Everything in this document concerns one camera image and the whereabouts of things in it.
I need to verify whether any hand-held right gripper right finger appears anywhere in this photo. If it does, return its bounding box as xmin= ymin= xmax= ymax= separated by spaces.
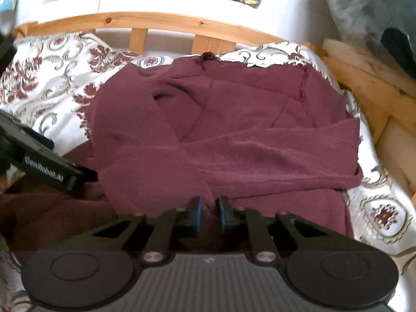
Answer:
xmin=218 ymin=197 xmax=355 ymax=266

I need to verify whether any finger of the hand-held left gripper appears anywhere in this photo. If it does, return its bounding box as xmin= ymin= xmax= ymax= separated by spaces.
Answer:
xmin=80 ymin=168 xmax=99 ymax=183

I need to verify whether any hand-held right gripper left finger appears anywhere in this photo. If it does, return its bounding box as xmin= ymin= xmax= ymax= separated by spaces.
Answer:
xmin=65 ymin=197 xmax=204 ymax=266

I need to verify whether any blue plush in plastic bag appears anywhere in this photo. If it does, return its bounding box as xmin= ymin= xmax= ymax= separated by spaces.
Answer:
xmin=317 ymin=0 xmax=416 ymax=72

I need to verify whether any floral patterned bed blanket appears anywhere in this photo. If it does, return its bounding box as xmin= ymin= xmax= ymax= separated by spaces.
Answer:
xmin=0 ymin=31 xmax=416 ymax=312

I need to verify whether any maroon knit sweater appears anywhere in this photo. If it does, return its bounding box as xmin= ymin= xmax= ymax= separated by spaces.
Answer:
xmin=0 ymin=52 xmax=365 ymax=254

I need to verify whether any wooden bed frame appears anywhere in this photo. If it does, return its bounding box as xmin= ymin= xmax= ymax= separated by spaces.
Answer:
xmin=15 ymin=11 xmax=313 ymax=54

